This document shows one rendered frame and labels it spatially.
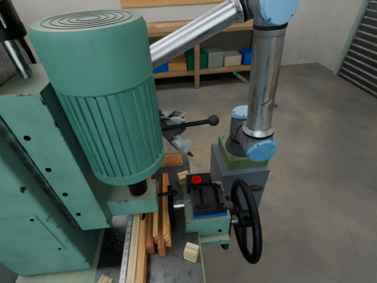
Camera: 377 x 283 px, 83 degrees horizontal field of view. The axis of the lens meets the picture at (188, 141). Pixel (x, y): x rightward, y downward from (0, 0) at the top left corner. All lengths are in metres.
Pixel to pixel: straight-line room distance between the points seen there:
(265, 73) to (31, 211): 0.83
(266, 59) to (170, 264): 0.74
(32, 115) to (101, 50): 0.18
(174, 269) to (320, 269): 1.27
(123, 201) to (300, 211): 1.57
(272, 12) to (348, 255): 1.61
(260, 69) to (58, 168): 0.73
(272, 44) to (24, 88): 0.73
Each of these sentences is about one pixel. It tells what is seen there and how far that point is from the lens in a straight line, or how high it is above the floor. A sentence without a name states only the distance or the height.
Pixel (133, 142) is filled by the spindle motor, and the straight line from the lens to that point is 0.42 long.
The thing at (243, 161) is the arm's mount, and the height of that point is 0.62.
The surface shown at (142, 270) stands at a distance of 0.64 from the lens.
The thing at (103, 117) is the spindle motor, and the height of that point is 1.34.
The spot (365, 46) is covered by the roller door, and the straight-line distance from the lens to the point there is 4.15.
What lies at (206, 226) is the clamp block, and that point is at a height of 0.93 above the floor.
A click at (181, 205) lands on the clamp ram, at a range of 0.69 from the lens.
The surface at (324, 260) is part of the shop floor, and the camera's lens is 1.84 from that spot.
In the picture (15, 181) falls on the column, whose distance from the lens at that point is 0.52.
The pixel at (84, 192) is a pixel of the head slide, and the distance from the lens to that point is 0.56.
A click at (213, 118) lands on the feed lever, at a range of 0.65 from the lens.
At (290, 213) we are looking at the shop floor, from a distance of 1.94.
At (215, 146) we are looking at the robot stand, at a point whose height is 0.55.
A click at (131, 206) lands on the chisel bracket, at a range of 0.65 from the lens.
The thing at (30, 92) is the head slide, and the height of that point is 1.38.
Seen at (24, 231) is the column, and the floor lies 1.06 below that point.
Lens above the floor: 1.53
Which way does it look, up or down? 40 degrees down
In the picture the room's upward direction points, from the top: 2 degrees counter-clockwise
